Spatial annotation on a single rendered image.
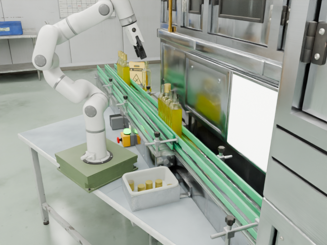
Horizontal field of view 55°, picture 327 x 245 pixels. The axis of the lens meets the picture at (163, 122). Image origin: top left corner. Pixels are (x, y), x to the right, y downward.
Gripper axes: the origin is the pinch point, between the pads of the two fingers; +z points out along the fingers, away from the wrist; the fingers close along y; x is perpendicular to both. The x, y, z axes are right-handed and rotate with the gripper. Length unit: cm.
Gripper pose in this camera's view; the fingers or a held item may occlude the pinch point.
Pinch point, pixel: (140, 53)
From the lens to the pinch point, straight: 154.0
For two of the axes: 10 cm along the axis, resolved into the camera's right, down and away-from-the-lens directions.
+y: -3.5, -3.6, 8.6
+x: -8.8, 4.4, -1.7
